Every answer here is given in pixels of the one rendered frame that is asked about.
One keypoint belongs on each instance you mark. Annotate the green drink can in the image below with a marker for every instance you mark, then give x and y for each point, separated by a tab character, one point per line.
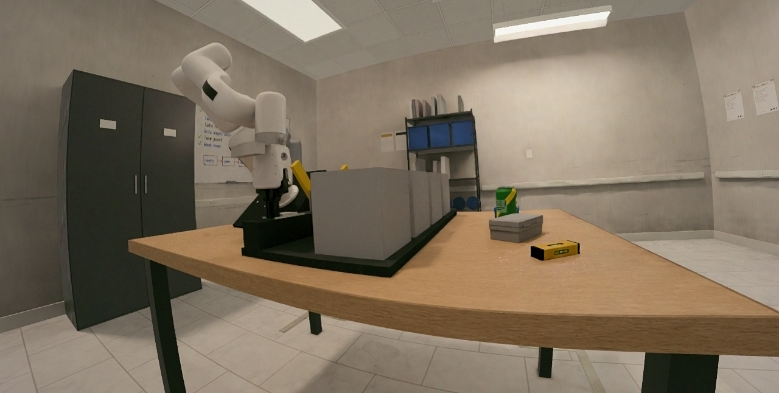
506	200

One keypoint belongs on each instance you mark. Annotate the yellow pocket level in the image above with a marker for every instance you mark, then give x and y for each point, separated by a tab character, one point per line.
555	250

